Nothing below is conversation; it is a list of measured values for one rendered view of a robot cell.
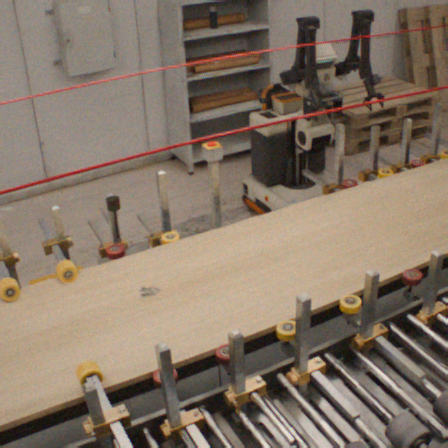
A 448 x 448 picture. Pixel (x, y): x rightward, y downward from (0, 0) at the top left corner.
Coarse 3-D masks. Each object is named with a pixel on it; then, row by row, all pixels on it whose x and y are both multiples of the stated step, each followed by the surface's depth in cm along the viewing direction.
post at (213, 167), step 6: (216, 162) 276; (210, 168) 277; (216, 168) 277; (210, 174) 279; (216, 174) 279; (210, 180) 281; (216, 180) 280; (210, 186) 283; (216, 186) 282; (210, 192) 285; (216, 192) 283; (216, 198) 285; (216, 204) 286; (216, 210) 288; (216, 216) 289; (216, 222) 291; (216, 228) 292
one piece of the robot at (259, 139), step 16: (256, 112) 430; (272, 112) 429; (256, 128) 428; (272, 128) 417; (288, 128) 424; (256, 144) 434; (272, 144) 423; (288, 144) 430; (256, 160) 441; (272, 160) 429; (288, 160) 429; (304, 160) 439; (320, 160) 451; (256, 176) 449; (272, 176) 436; (288, 176) 435; (304, 176) 445
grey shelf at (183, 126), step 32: (160, 0) 484; (192, 0) 462; (224, 0) 519; (256, 0) 515; (160, 32) 502; (192, 32) 487; (224, 32) 487; (256, 32) 532; (256, 64) 521; (192, 96) 548; (192, 128) 563; (224, 128) 580; (192, 160) 528
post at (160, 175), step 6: (156, 174) 266; (162, 174) 265; (162, 180) 266; (162, 186) 267; (162, 192) 269; (162, 198) 270; (162, 204) 272; (168, 204) 273; (162, 210) 273; (168, 210) 275; (162, 216) 275; (168, 216) 276; (162, 222) 278; (168, 222) 277; (162, 228) 280; (168, 228) 279
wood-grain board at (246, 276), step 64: (384, 192) 294; (128, 256) 253; (192, 256) 252; (256, 256) 249; (320, 256) 247; (384, 256) 244; (0, 320) 218; (64, 320) 217; (128, 320) 216; (192, 320) 215; (256, 320) 213; (0, 384) 188; (64, 384) 187; (128, 384) 190
